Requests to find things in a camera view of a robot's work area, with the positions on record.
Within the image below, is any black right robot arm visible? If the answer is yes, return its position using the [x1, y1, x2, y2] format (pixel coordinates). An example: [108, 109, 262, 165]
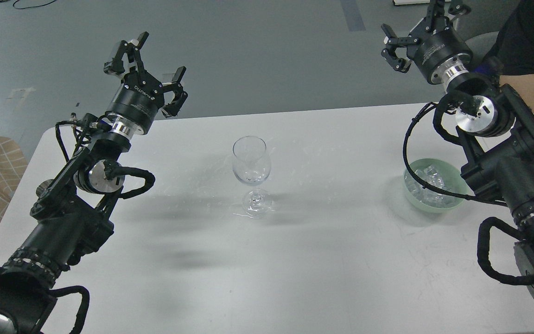
[381, 0, 534, 299]

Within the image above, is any person in black shirt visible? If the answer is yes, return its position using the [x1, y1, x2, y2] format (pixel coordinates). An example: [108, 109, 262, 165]
[483, 0, 534, 126]

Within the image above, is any grey office chair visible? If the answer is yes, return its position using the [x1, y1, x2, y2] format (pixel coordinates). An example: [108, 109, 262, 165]
[465, 31, 499, 63]

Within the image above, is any black floor cable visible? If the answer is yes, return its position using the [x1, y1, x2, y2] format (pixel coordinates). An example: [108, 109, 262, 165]
[0, 0, 59, 19]

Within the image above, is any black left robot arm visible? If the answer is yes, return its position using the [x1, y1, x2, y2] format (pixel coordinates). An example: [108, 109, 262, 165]
[0, 32, 188, 334]

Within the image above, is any green bowl of ice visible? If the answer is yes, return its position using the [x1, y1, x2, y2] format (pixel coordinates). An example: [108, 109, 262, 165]
[403, 158, 468, 213]

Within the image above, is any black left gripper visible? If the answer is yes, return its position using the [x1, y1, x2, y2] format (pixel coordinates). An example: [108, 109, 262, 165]
[103, 32, 188, 135]

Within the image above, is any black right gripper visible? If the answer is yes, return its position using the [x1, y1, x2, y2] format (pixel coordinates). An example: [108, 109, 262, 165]
[380, 0, 473, 85]

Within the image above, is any clear wine glass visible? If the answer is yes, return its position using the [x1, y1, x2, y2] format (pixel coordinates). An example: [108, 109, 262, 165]
[232, 135, 273, 218]

